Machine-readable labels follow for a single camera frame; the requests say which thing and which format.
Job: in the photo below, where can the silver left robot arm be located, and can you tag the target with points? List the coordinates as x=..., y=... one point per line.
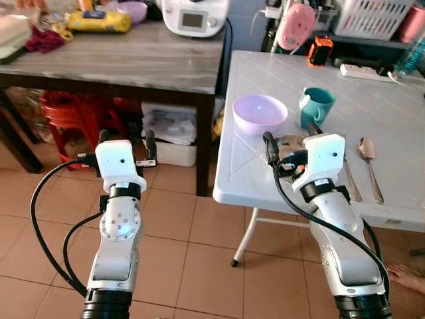
x=119, y=239

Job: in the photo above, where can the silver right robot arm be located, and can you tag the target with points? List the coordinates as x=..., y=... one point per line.
x=345, y=246

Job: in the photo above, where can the white storage box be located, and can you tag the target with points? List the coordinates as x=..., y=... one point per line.
x=172, y=143

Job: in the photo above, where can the round metal plate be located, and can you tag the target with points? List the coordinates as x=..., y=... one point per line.
x=292, y=141

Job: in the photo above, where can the teal mug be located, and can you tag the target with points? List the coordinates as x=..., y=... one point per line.
x=317, y=106

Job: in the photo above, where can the large lilac bowl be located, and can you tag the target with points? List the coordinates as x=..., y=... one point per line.
x=259, y=113

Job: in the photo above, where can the red plastic stool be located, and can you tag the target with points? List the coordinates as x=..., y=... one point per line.
x=73, y=116

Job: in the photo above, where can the metal spoon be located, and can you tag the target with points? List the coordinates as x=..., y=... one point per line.
x=368, y=153

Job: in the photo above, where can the metal fork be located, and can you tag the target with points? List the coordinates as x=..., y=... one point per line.
x=352, y=186

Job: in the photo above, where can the grey table with dark legs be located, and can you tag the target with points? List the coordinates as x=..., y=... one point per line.
x=133, y=66

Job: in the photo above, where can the white power strip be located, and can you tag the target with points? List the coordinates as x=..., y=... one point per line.
x=362, y=71

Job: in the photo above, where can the white plastic folding table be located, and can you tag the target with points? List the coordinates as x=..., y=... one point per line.
x=392, y=133

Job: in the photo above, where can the orange and black device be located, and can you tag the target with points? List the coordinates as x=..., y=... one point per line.
x=320, y=52

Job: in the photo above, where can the pink round fan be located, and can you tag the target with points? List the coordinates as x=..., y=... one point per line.
x=297, y=26

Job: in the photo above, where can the maroon cloth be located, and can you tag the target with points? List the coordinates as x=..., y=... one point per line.
x=43, y=41

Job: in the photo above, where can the yellow package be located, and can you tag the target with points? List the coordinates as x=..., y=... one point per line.
x=99, y=21

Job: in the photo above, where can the clear teal bottle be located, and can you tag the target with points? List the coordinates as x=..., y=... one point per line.
x=412, y=56

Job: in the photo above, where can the white plastic basket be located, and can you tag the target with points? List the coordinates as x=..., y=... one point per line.
x=372, y=20

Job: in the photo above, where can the small purple bowl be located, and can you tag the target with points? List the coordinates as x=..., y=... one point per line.
x=134, y=10

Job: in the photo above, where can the white kitchen appliance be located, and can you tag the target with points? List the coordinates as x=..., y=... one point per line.
x=196, y=16

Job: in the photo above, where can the white flat item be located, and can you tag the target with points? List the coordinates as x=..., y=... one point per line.
x=12, y=33

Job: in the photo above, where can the pink container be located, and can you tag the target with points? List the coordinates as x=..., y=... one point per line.
x=413, y=23

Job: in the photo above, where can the person's bare foot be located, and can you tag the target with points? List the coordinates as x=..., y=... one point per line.
x=406, y=276

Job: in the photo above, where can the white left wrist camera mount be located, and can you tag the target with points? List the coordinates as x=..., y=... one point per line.
x=119, y=163

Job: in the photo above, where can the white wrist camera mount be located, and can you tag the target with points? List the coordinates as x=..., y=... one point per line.
x=322, y=159
x=119, y=163

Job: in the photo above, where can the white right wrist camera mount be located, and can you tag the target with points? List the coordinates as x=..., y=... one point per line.
x=322, y=159

